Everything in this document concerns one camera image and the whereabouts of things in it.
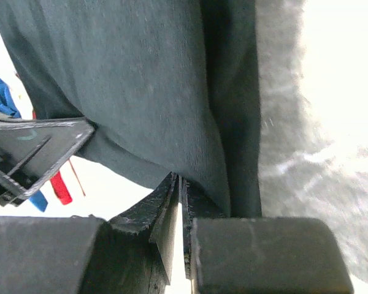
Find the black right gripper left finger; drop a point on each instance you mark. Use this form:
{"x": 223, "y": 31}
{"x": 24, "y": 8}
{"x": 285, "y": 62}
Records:
{"x": 131, "y": 253}

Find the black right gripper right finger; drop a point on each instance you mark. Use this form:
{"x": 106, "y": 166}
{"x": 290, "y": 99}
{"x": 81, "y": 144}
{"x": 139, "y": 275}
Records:
{"x": 261, "y": 255}

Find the folded red t shirt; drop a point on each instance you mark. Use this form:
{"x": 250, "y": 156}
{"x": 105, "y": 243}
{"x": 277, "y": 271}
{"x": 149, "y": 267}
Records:
{"x": 65, "y": 185}

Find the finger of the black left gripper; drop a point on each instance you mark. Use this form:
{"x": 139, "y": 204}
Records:
{"x": 33, "y": 151}

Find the folded blue t shirt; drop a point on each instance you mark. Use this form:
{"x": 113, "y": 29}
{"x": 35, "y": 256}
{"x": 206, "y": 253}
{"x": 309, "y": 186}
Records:
{"x": 7, "y": 107}

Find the black t shirt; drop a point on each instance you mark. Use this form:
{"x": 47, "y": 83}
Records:
{"x": 170, "y": 86}

